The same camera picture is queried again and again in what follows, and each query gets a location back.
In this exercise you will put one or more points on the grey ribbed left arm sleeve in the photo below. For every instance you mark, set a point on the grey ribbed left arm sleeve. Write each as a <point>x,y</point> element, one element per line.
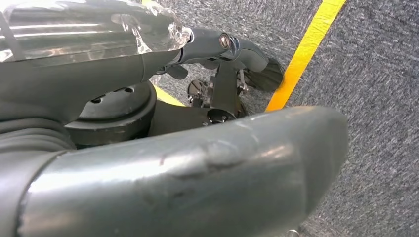
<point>32,137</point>

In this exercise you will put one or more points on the yellow floor tape marking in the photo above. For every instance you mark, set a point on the yellow floor tape marking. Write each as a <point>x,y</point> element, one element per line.
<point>307,49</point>

